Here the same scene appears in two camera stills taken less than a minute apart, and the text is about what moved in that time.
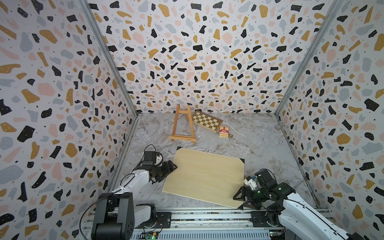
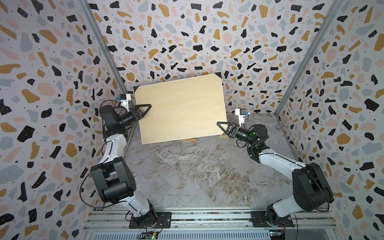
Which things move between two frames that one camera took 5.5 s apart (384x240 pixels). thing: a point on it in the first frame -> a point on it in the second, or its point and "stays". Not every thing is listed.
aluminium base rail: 225,224 stays
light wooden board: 211,177 -> 181,109
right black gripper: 242,190 -> 235,131
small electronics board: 149,235 stays
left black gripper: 167,170 -> 137,114
